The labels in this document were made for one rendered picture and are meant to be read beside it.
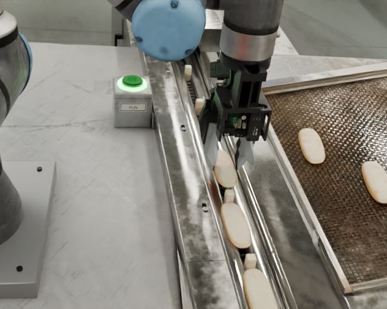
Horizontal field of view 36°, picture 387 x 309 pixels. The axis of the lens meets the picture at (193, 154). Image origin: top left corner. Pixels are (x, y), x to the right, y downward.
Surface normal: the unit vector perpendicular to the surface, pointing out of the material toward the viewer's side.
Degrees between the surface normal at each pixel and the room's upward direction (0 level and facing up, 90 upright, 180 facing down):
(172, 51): 90
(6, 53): 87
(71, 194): 0
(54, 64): 0
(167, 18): 91
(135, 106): 90
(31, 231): 3
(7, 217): 70
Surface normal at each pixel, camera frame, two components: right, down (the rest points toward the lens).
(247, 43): -0.15, 0.56
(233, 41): -0.56, 0.44
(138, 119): 0.16, 0.58
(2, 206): 0.88, 0.02
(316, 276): 0.10, -0.81
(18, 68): 0.98, 0.08
